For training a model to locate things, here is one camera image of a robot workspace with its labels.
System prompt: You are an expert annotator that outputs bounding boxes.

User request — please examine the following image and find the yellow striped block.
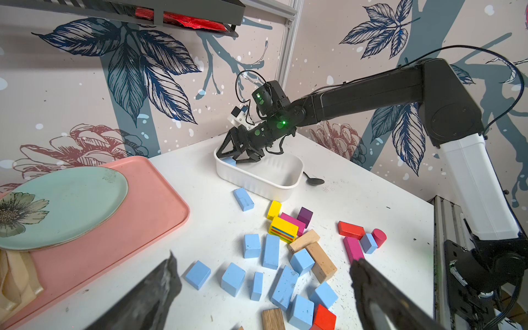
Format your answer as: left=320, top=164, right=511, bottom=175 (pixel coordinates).
left=268, top=217, right=298, bottom=244

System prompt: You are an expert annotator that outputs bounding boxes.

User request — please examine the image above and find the red cube block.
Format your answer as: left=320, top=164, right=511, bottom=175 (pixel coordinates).
left=310, top=305, right=337, bottom=330

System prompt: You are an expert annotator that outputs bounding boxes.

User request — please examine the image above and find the white rectangular plastic bin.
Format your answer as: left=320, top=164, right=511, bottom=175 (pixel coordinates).
left=213, top=153, right=305, bottom=202

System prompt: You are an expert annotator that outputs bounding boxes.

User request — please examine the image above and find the black spoon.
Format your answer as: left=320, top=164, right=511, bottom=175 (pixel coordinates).
left=302, top=172, right=325, bottom=186

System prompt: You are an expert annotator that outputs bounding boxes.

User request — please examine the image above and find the brown wood block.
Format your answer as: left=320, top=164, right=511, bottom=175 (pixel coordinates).
left=261, top=308, right=285, bottom=330

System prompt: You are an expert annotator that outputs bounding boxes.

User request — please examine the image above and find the red block right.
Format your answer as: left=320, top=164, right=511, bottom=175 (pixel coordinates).
left=338, top=221, right=366, bottom=240

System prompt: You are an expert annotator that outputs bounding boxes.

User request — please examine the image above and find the magenta rectangular block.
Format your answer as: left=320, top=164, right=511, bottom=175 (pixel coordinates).
left=280, top=213, right=306, bottom=237

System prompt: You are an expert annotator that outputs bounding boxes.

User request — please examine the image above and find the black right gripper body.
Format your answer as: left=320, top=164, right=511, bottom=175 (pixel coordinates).
left=231, top=81, right=297, bottom=151

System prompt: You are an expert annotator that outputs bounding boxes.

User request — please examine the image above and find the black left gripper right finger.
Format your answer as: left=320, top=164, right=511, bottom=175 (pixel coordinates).
left=349, top=258, right=442, bottom=329

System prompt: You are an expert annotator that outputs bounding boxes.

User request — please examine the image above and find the green floral plate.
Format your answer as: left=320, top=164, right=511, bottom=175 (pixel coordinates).
left=1, top=167, right=129, bottom=252

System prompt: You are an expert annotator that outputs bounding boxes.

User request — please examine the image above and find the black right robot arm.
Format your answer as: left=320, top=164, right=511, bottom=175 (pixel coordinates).
left=216, top=59, right=527, bottom=292

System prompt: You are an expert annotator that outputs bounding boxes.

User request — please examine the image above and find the purple cube block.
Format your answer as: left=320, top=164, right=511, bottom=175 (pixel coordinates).
left=297, top=207, right=313, bottom=228

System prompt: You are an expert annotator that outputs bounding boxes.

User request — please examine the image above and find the Chuba cassava chips bag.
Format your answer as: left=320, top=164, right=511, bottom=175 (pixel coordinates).
left=135, top=7, right=228, bottom=32

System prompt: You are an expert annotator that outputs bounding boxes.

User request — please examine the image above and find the pink cylinder block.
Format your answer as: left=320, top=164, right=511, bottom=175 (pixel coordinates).
left=371, top=228, right=387, bottom=248

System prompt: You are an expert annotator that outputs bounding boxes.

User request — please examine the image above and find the blue cube block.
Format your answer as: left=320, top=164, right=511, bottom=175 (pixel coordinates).
left=222, top=158, right=237, bottom=166
left=184, top=261, right=212, bottom=290
left=243, top=234, right=261, bottom=259

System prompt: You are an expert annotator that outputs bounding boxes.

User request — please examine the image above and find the aluminium mounting rail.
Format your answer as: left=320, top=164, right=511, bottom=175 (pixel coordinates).
left=430, top=196, right=495, bottom=329

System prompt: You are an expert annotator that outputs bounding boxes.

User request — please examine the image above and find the natural wood block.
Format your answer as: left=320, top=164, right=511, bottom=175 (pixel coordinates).
left=306, top=242, right=338, bottom=283

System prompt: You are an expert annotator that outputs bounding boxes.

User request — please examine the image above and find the pink plastic tray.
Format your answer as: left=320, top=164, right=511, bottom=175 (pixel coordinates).
left=1, top=156, right=191, bottom=329

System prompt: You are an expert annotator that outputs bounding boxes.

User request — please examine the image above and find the blue rectangular block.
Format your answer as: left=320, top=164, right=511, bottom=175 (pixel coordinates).
left=233, top=188, right=254, bottom=212

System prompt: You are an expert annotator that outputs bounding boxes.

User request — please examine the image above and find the small yellow block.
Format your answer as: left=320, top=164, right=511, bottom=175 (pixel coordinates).
left=267, top=201, right=282, bottom=221

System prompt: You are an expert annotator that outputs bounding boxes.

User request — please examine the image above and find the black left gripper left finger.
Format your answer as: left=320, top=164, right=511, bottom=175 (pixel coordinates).
left=88, top=254, right=182, bottom=329

